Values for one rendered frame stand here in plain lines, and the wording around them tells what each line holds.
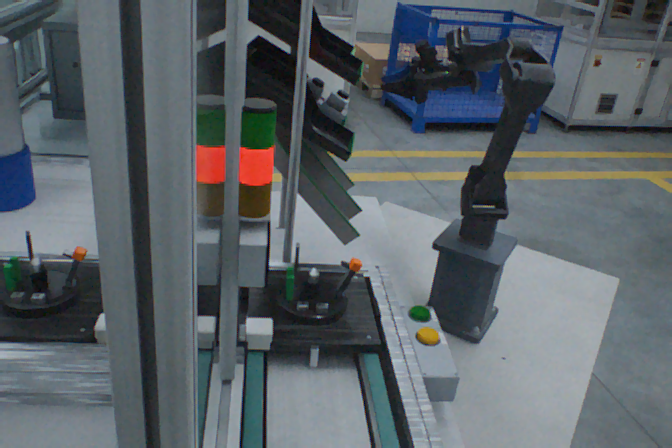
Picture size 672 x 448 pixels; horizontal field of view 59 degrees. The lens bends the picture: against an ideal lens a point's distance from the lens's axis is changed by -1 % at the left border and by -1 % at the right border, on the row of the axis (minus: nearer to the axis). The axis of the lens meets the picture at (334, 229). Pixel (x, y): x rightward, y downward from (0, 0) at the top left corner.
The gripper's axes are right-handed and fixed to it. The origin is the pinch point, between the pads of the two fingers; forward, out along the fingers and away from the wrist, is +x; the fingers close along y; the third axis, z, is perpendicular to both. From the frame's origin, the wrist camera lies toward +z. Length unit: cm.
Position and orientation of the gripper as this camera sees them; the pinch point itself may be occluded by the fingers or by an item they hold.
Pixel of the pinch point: (395, 81)
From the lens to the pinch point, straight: 142.7
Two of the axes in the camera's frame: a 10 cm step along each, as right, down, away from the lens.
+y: -0.8, 4.8, -8.7
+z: -1.4, -8.7, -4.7
